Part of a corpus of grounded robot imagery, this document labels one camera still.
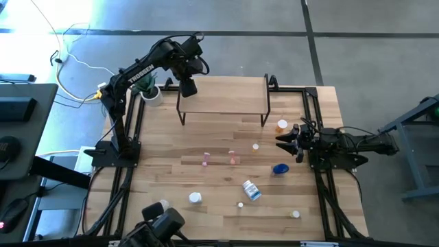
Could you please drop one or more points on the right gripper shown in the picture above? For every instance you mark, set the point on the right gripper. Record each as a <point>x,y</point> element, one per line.
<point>308,139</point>

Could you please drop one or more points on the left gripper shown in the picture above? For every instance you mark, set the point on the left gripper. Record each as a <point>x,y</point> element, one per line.
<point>188,87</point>

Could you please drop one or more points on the large orange bottle white cap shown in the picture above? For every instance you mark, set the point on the large orange bottle white cap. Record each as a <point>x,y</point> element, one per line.
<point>282,124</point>

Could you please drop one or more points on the Tums bottle blue lid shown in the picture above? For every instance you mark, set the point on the Tums bottle blue lid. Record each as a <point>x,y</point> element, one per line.
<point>280,168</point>

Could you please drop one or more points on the small orange vial white cap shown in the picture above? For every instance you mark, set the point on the small orange vial white cap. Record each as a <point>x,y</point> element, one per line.
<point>255,147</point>

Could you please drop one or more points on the salmon pink pill vial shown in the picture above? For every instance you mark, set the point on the salmon pink pill vial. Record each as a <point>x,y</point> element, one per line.
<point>232,158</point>

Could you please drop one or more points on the white pill bottle blue label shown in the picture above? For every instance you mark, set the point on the white pill bottle blue label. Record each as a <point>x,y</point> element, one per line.
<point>252,191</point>
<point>195,197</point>

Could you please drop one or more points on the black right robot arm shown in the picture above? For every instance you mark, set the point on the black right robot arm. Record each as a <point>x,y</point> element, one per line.
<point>370,145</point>

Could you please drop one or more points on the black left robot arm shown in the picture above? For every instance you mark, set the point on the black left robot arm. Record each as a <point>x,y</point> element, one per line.
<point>140,73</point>

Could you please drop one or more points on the snake plant in white pot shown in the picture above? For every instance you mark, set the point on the snake plant in white pot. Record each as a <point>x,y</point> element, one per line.
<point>152,97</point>

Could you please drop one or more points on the white and yellow power plug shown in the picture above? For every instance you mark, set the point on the white and yellow power plug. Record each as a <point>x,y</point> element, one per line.
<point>99,93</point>

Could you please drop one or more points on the blue-grey metal stand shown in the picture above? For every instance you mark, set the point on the blue-grey metal stand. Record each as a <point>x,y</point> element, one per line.
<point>408,116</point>

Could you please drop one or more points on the white box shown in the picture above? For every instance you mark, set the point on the white box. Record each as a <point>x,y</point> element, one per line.
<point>82,162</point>

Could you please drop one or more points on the black desk beam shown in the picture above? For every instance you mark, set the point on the black desk beam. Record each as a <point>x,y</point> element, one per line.
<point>58,173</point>

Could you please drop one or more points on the grey desk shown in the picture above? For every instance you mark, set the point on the grey desk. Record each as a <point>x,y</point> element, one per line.
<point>34,137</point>

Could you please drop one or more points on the grey flat panel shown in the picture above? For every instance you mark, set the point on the grey flat panel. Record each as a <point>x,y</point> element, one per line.
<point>61,199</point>

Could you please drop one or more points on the black flat device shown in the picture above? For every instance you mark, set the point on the black flat device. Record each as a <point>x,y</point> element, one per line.
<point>17,78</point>

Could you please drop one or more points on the black box on desk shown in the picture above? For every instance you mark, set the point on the black box on desk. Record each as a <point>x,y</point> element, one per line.
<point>17,109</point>

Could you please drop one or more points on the black round pad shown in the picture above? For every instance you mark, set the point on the black round pad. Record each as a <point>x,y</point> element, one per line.
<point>8,149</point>

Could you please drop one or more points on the black computer mouse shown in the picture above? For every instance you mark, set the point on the black computer mouse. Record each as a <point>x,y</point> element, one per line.
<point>13,214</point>

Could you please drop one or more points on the wooden shelf black metal frame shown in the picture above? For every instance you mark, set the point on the wooden shelf black metal frame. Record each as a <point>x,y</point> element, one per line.
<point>223,96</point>

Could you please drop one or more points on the black aluminium table frame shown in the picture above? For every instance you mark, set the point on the black aluminium table frame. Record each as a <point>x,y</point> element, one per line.
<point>311,91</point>

